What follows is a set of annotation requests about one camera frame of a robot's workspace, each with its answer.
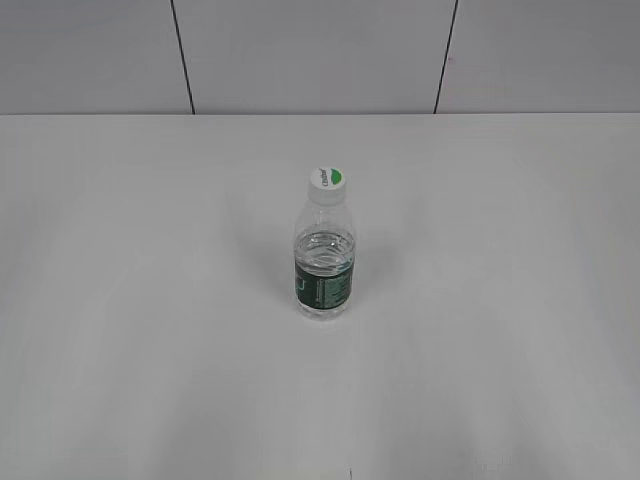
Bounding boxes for clear plastic water bottle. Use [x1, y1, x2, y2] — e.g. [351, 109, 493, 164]
[293, 200, 356, 321]

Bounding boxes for white bottle cap green logo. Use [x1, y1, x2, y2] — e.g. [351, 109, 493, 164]
[307, 167, 346, 206]

